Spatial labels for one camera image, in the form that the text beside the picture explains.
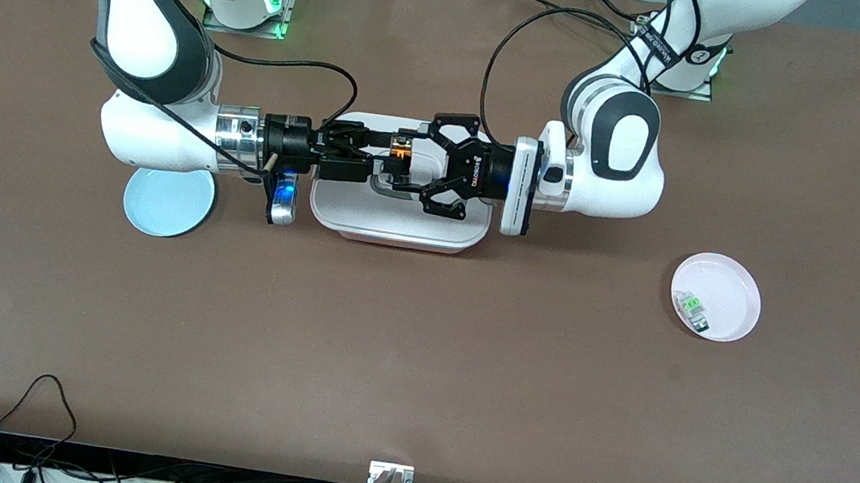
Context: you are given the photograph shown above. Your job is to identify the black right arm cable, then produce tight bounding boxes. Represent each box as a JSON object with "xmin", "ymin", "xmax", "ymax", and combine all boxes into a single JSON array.
[{"xmin": 72, "ymin": 30, "xmax": 362, "ymax": 211}]

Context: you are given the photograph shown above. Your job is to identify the looped thin black cable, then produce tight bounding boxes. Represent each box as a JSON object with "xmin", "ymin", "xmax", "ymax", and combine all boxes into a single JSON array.
[{"xmin": 0, "ymin": 367, "xmax": 84, "ymax": 469}]

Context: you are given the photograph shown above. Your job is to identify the pink round plate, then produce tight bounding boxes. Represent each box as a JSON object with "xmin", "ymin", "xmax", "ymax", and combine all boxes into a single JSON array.
[{"xmin": 665, "ymin": 248, "xmax": 767, "ymax": 346}]

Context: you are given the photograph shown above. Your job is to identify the white lunch box grey latches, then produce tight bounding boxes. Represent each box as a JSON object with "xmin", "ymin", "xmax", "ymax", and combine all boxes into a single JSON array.
[{"xmin": 305, "ymin": 107, "xmax": 504, "ymax": 259}]

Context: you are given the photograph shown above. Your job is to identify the light blue round plate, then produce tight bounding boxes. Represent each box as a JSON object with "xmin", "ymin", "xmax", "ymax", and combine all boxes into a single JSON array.
[{"xmin": 120, "ymin": 160, "xmax": 219, "ymax": 243}]

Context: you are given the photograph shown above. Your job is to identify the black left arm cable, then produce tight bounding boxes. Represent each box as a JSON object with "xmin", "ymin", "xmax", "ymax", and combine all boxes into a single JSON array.
[{"xmin": 475, "ymin": 0, "xmax": 709, "ymax": 171}]

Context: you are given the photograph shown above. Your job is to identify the orange and black push-button switch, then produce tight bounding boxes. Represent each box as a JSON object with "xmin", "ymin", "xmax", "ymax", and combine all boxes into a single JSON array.
[{"xmin": 382, "ymin": 131, "xmax": 418, "ymax": 184}]

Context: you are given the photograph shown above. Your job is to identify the green push-button switch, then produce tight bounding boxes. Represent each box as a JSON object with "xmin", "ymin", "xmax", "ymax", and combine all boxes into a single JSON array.
[{"xmin": 671, "ymin": 290, "xmax": 715, "ymax": 336}]

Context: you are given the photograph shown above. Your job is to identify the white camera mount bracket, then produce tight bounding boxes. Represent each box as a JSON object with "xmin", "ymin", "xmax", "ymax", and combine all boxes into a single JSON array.
[{"xmin": 367, "ymin": 461, "xmax": 415, "ymax": 483}]

